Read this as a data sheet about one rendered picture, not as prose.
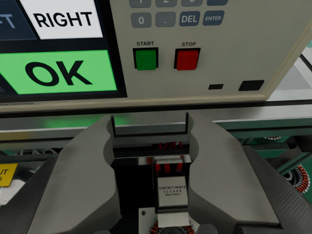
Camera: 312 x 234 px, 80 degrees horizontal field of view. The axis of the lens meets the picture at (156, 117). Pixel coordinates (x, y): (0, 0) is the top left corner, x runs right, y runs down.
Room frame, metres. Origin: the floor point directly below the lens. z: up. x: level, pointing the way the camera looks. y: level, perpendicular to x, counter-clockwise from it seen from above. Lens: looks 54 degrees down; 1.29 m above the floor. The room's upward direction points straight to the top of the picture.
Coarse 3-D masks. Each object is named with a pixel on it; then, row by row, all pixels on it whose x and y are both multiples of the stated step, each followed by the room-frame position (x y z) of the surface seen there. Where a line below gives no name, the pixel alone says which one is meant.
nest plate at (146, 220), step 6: (144, 210) 0.08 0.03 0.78; (150, 210) 0.08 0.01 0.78; (144, 216) 0.07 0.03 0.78; (150, 216) 0.07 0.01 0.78; (156, 216) 0.07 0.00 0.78; (144, 222) 0.06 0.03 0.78; (150, 222) 0.06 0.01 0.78; (192, 222) 0.06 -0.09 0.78; (144, 228) 0.05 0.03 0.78; (168, 228) 0.05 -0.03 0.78; (192, 228) 0.05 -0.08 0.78
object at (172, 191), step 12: (156, 144) 0.20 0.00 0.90; (168, 144) 0.20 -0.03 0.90; (156, 180) 0.11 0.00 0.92; (168, 180) 0.11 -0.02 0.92; (180, 180) 0.11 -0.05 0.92; (156, 192) 0.09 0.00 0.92; (168, 192) 0.09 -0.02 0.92; (180, 192) 0.09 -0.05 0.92; (156, 204) 0.07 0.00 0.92; (168, 204) 0.07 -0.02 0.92; (180, 204) 0.07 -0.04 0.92; (168, 216) 0.06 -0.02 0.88; (180, 216) 0.06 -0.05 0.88
